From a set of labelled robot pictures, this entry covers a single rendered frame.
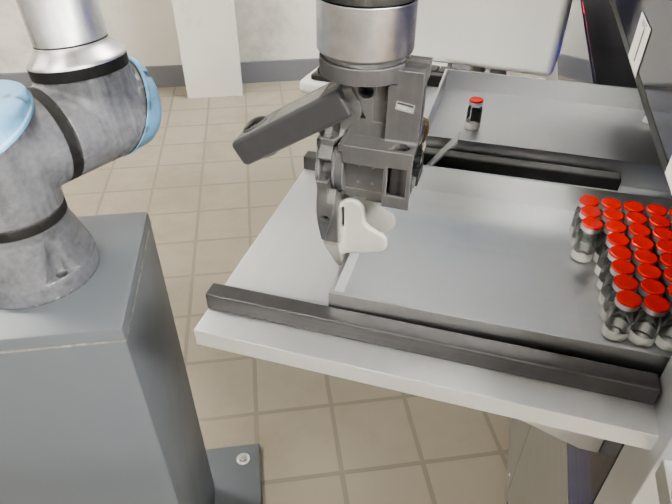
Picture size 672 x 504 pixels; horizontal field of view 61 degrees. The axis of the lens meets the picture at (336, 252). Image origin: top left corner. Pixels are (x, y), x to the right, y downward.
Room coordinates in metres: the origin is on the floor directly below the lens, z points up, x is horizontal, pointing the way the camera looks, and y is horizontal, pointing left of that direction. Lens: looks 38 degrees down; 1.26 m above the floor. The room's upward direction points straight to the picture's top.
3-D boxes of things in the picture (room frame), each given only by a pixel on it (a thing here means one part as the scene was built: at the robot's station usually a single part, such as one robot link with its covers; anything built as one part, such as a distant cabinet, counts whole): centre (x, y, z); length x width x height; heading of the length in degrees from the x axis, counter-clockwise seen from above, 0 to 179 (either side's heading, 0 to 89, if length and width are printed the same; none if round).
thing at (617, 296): (0.44, -0.28, 0.90); 0.18 x 0.02 x 0.05; 164
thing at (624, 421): (0.64, -0.20, 0.87); 0.70 x 0.48 x 0.02; 163
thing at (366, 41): (0.45, -0.02, 1.13); 0.08 x 0.08 x 0.05
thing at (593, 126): (0.79, -0.31, 0.90); 0.34 x 0.26 x 0.04; 73
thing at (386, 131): (0.44, -0.03, 1.05); 0.09 x 0.08 x 0.12; 73
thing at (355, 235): (0.43, -0.02, 0.95); 0.06 x 0.03 x 0.09; 73
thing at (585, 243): (0.48, -0.26, 0.90); 0.02 x 0.02 x 0.05
